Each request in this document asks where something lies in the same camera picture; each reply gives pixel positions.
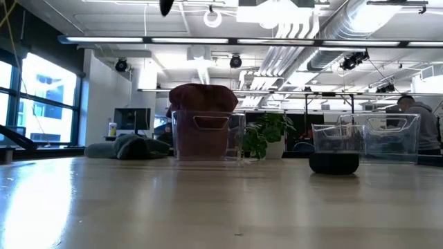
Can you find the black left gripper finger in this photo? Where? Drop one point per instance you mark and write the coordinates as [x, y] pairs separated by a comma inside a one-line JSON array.
[[166, 7]]

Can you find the dark grey beanie hat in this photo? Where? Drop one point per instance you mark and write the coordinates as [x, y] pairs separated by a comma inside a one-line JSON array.
[[334, 164], [135, 148]]

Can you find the long ceiling light strip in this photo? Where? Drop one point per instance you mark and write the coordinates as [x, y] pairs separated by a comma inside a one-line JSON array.
[[190, 40]]

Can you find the black ceiling spot lamp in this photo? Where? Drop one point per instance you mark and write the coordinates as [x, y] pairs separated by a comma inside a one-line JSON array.
[[121, 65], [235, 61], [353, 60], [386, 89]]

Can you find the black desk monitor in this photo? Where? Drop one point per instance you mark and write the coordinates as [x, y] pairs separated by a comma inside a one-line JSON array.
[[131, 119]]

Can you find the white canister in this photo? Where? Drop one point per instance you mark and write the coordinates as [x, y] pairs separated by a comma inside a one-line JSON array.
[[112, 129]]

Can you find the large window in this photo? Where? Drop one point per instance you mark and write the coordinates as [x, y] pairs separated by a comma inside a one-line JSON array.
[[48, 86]]

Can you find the dark office desk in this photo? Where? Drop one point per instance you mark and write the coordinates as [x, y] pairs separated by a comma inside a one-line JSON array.
[[110, 138]]

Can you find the clear plastic bin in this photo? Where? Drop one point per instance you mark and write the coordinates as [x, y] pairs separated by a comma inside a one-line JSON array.
[[239, 138], [391, 145]]

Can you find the green leafy plant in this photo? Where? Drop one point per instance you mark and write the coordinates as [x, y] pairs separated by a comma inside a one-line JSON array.
[[270, 128]]

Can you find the white plant pot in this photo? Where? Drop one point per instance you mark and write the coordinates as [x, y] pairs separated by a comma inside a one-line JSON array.
[[276, 148]]

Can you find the person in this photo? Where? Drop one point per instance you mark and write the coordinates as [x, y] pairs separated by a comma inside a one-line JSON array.
[[422, 128]]

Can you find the silver ventilation duct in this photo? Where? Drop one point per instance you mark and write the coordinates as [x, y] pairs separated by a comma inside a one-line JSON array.
[[346, 20]]

